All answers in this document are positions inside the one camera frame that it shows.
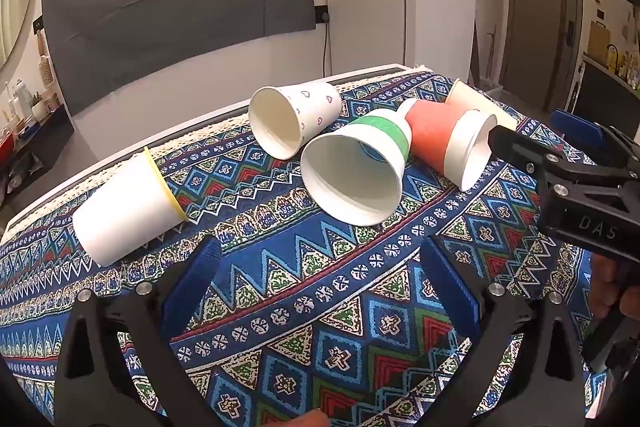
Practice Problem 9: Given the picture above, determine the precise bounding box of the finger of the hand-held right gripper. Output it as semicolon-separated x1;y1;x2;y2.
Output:
551;108;640;170
487;125;566;172

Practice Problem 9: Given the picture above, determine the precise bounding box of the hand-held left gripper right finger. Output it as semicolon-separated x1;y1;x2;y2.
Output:
420;236;588;427

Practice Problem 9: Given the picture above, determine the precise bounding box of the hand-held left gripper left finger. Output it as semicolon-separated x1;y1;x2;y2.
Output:
52;234;223;427

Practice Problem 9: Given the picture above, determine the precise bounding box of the white cup with orange band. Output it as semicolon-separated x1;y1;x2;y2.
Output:
404;99;498;192

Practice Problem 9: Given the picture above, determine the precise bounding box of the plain cream cup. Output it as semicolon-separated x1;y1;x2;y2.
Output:
445;78;518;132

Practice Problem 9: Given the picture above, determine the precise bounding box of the white cup with yellow rim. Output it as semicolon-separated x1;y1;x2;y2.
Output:
72;147;191;267

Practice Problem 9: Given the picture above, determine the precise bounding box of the white cup with green band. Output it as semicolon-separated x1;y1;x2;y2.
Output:
300;108;413;227

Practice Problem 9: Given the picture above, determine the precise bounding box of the white cup with heart print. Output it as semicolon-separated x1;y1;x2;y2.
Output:
248;82;343;159

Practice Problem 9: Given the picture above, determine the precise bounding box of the person's right hand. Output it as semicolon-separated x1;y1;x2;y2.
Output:
589;252;640;324

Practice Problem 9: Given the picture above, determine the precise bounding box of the person's left hand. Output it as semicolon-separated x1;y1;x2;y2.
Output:
292;408;330;427

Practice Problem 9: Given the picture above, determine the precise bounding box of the kitchen counter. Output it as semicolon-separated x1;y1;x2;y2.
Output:
580;52;640;108

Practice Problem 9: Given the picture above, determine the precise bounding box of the blue patterned tablecloth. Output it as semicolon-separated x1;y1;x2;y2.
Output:
0;67;621;427

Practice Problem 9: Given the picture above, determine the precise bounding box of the brown door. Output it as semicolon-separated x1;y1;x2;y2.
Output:
505;0;586;108

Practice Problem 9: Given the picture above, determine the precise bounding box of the dark side cabinet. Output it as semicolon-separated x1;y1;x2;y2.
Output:
0;107;77;192

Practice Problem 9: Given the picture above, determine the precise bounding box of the black power cable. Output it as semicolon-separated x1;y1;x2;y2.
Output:
322;19;334;78

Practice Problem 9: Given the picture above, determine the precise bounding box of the round wall mirror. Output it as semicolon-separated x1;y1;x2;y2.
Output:
0;0;36;68

